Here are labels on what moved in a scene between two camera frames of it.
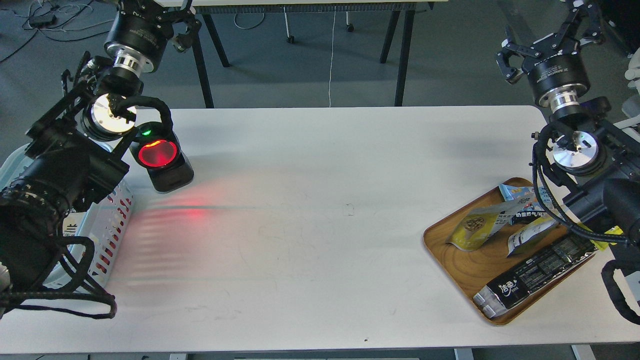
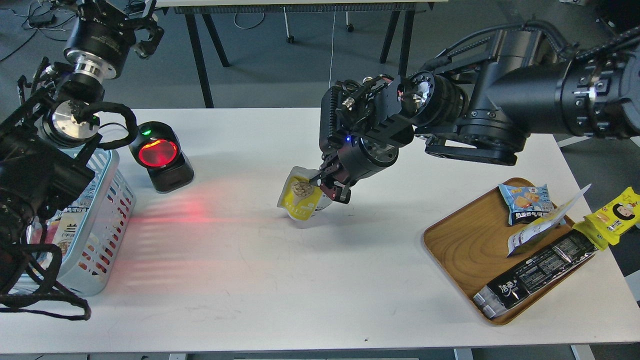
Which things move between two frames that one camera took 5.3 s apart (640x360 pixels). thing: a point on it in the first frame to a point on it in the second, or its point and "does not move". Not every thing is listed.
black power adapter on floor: (45, 21) does not move
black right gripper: (557, 73) to (355, 159)
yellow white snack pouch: (478, 225) to (299, 198)
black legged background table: (203, 8) does not move
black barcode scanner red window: (157, 148) does not move
